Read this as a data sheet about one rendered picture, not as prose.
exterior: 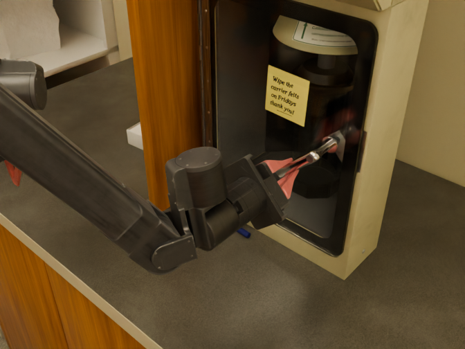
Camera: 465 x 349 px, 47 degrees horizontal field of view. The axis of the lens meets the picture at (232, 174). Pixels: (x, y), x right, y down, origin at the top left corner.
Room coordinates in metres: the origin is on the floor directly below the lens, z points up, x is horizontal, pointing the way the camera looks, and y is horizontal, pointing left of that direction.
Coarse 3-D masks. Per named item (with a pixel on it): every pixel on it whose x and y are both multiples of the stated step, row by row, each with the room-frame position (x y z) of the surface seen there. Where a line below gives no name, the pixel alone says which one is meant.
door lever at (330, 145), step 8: (328, 136) 0.67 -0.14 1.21; (328, 144) 0.66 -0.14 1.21; (336, 144) 0.66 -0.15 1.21; (312, 152) 0.63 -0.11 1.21; (320, 152) 0.64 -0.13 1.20; (296, 160) 0.65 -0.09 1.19; (304, 160) 0.64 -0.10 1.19; (312, 160) 0.62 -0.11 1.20; (280, 168) 0.66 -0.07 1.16; (288, 168) 0.65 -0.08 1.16; (296, 168) 0.65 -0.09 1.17; (280, 176) 0.66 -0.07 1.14
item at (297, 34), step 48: (240, 0) 0.79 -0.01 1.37; (288, 0) 0.73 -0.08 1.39; (240, 48) 0.79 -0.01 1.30; (288, 48) 0.73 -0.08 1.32; (336, 48) 0.67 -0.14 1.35; (240, 96) 0.79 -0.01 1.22; (336, 96) 0.67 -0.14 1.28; (240, 144) 0.78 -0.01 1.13; (288, 144) 0.72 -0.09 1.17; (336, 192) 0.65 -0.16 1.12; (336, 240) 0.64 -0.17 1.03
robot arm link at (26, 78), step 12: (0, 60) 0.71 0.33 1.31; (12, 60) 0.71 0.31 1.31; (24, 60) 0.71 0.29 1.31; (0, 72) 0.70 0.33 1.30; (12, 72) 0.70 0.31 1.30; (24, 72) 0.70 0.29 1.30; (36, 72) 0.70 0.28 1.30; (12, 84) 0.68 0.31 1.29; (24, 84) 0.68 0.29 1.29; (36, 84) 0.69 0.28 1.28; (24, 96) 0.68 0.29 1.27; (36, 96) 0.68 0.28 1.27; (36, 108) 0.68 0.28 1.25
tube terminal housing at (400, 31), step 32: (320, 0) 0.71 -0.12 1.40; (416, 0) 0.69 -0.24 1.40; (384, 32) 0.64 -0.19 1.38; (416, 32) 0.71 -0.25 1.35; (384, 64) 0.65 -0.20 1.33; (384, 96) 0.66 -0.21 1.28; (384, 128) 0.68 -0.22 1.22; (384, 160) 0.69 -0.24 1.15; (384, 192) 0.71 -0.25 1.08; (352, 224) 0.64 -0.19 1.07; (320, 256) 0.68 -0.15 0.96; (352, 256) 0.65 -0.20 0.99
